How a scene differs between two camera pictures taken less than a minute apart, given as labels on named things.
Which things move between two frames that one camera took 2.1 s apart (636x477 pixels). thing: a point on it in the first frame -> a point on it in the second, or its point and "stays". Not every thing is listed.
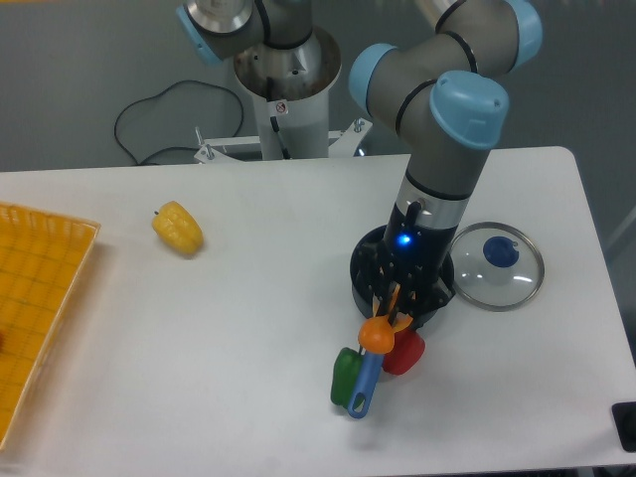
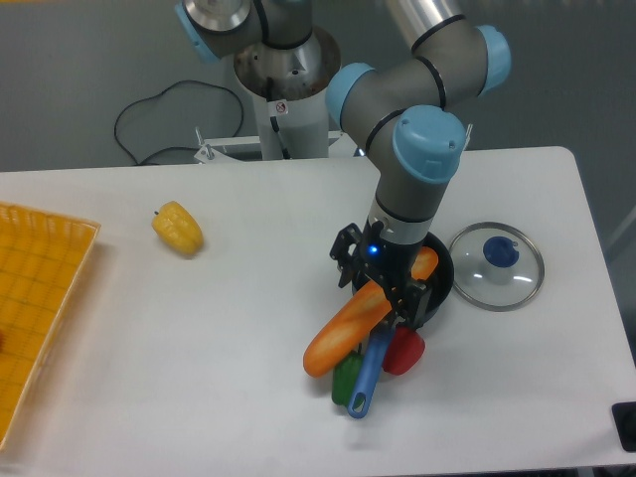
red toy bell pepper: [407, 349] stays
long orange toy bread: [377, 335] -> [365, 310]
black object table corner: [624, 414] stays
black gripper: [404, 273] stays
